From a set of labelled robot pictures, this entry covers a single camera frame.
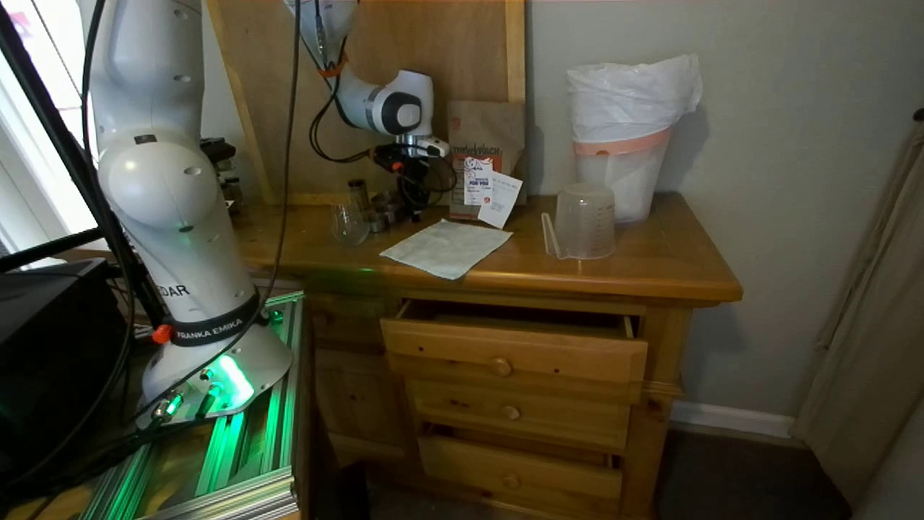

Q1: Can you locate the crumpled clear plastic bag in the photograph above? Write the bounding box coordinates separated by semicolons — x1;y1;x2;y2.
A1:
346;177;408;232

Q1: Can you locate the brown pouch with white label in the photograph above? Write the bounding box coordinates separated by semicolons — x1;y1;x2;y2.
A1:
441;99;528;223

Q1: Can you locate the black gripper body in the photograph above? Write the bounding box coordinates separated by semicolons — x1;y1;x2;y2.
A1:
372;141;459;197

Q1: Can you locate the aluminium frame base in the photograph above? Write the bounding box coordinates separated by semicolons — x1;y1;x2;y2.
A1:
82;286;311;520

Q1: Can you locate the white paper card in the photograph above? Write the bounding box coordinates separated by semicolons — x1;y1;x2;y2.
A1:
475;171;525;232

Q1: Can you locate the black box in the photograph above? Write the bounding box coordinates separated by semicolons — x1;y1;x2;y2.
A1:
0;258;147;494

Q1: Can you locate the clear plastic container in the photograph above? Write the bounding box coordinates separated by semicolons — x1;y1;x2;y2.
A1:
554;182;619;263

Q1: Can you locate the black device on stand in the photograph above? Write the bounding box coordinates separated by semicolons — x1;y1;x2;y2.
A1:
199;135;244;219

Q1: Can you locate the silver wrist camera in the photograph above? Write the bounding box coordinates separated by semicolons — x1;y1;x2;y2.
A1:
411;135;453;159

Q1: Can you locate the wooden drawer with knob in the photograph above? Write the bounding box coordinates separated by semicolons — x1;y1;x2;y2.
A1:
379;298;649;388
415;429;628;515
402;373;639;453

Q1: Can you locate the white baseboard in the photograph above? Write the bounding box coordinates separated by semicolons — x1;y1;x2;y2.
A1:
671;399;802;448

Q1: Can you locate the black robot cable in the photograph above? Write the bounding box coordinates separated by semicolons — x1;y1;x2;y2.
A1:
257;0;392;321

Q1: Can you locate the clear glass jar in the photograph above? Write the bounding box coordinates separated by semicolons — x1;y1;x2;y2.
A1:
330;197;376;246

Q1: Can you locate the trash can with white bag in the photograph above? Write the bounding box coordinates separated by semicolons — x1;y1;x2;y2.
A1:
563;52;704;227

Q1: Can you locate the wooden board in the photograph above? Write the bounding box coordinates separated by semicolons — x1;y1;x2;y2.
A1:
206;0;531;208

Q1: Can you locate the white paper sheet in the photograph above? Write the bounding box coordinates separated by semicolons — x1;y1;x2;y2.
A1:
379;216;518;282

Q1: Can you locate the wooden dresser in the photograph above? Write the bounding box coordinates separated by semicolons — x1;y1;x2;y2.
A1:
226;188;746;520

